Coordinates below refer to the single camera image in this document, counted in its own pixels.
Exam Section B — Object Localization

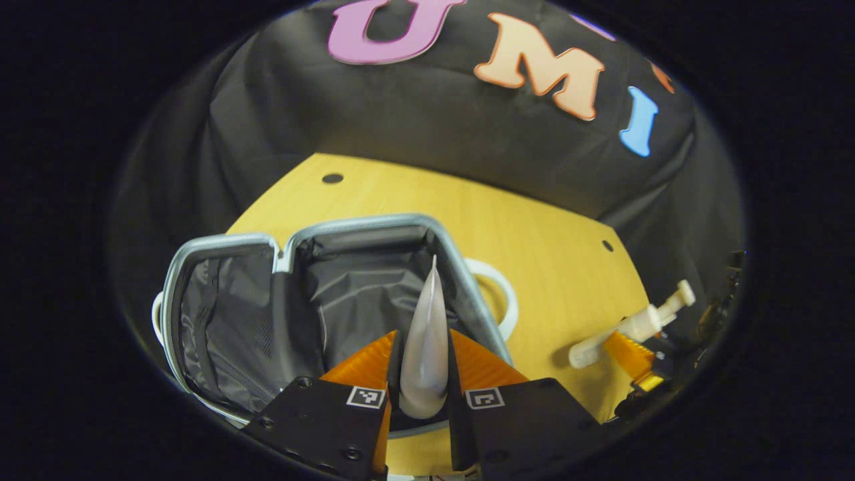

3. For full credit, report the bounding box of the white pump bottle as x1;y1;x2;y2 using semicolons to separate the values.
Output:
568;279;697;369

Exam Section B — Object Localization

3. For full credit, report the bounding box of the white squeeze tube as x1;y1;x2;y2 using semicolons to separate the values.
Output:
399;254;450;420

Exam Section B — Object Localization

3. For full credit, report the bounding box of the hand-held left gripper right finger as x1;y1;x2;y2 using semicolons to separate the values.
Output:
446;327;605;475

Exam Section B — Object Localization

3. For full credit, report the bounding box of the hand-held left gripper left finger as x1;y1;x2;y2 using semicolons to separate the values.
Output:
240;329;403;481

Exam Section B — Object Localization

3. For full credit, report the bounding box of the light blue suitcase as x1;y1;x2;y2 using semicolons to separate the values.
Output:
152;212;519;440

